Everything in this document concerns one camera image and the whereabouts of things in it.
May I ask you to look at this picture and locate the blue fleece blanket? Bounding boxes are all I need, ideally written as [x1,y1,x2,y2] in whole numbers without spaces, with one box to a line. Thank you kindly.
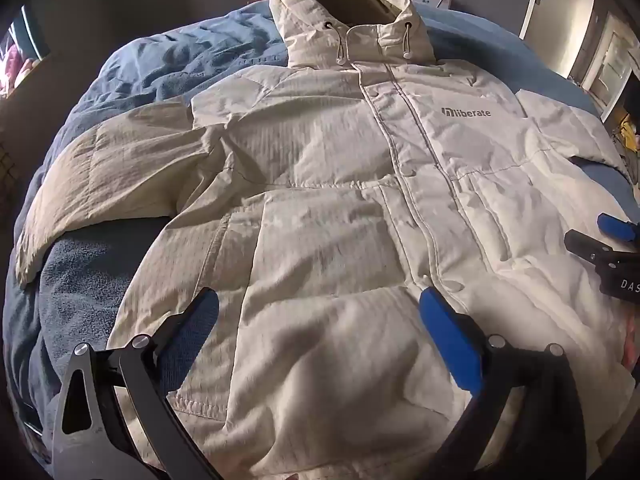
[2,0,640,461]

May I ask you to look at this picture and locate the bright window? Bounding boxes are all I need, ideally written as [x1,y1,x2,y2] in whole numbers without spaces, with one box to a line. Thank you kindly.
[0,4,52,99]

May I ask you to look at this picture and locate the white cabinet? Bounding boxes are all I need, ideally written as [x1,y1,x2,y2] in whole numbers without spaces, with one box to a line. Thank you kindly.
[581,9,640,122]

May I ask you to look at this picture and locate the yellow cloth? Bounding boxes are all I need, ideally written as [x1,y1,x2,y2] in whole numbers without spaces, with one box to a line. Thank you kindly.
[616,111,640,154]

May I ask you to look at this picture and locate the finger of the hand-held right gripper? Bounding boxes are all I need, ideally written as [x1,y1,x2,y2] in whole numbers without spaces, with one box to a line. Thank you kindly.
[564,229,640,267]
[597,213,640,244]

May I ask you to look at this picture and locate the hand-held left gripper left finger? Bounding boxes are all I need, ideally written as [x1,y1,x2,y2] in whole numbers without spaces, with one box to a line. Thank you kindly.
[50,286,223,480]

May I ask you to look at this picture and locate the white hooded puffer jacket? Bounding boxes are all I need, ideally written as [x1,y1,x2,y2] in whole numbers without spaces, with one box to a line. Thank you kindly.
[15,0,640,480]

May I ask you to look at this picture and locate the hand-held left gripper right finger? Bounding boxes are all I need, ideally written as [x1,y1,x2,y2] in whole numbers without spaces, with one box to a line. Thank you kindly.
[419,286,587,480]

